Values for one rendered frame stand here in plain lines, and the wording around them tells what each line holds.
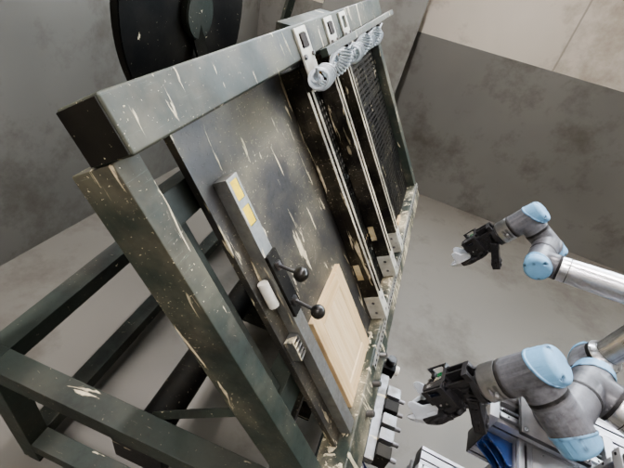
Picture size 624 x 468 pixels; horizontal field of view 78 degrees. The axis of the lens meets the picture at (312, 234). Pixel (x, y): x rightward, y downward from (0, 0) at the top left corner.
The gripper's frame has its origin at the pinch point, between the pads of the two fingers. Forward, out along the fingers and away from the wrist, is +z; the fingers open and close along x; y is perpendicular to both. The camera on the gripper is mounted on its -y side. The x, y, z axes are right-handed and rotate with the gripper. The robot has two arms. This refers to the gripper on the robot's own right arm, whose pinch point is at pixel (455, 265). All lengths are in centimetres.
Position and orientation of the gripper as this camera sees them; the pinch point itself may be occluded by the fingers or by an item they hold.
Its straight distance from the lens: 154.4
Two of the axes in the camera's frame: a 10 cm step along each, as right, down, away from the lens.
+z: -5.8, 5.0, 6.4
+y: -7.0, -7.0, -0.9
